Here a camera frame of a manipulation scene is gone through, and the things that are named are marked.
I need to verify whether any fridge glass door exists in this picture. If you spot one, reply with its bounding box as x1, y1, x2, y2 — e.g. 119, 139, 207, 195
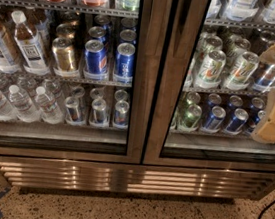
0, 0, 173, 163
144, 0, 275, 183

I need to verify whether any steel fridge bottom grille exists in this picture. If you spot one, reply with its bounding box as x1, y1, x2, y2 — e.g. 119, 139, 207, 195
0, 156, 275, 200

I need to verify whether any blue pepsi can lower right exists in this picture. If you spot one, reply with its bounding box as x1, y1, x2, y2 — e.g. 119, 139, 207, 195
224, 108, 249, 135

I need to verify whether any blue pepsi can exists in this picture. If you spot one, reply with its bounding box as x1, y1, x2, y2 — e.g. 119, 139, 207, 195
201, 106, 226, 134
114, 42, 135, 83
84, 39, 108, 81
224, 108, 249, 135

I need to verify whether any white 7up can right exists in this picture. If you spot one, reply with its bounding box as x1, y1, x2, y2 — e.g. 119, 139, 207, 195
222, 51, 259, 90

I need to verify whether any white 7up can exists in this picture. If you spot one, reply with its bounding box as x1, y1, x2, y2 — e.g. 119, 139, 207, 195
222, 51, 259, 90
194, 50, 226, 89

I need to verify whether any white 7up can left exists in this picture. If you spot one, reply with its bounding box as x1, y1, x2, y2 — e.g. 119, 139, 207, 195
194, 50, 226, 89

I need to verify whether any blue pepsi can lower left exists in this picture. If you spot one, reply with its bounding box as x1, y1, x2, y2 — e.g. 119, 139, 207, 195
201, 106, 226, 134

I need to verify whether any green soda can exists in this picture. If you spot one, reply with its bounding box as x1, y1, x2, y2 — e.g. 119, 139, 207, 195
179, 104, 202, 131

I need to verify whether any blue pepsi can front right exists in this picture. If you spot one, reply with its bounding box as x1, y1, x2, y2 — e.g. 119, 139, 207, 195
114, 42, 135, 83

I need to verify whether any small energy can right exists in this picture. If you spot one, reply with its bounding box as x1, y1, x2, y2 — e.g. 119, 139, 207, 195
113, 100, 130, 128

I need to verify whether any small energy can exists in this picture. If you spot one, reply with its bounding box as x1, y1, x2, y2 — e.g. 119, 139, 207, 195
113, 100, 130, 128
91, 98, 109, 126
65, 96, 85, 125

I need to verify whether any blue pepsi can front left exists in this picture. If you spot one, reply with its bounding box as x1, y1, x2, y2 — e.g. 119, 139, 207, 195
84, 39, 108, 81

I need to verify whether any small energy can middle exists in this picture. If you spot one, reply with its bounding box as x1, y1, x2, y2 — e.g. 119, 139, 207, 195
91, 98, 109, 126

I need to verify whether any small energy can left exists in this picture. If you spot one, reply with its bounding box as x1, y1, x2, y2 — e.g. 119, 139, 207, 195
65, 96, 85, 125

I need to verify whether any gold soda can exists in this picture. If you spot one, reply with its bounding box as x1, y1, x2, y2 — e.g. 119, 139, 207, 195
52, 37, 80, 78

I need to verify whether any water bottle right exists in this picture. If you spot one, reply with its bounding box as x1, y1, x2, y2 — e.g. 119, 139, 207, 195
35, 86, 64, 125

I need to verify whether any tea bottle white cap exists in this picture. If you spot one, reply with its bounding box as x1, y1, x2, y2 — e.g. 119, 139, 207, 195
11, 10, 49, 76

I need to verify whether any water bottle middle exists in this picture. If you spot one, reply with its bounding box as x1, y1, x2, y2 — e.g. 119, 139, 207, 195
8, 85, 41, 123

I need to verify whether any tea bottle far left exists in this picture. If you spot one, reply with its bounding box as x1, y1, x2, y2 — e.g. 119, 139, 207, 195
0, 20, 21, 74

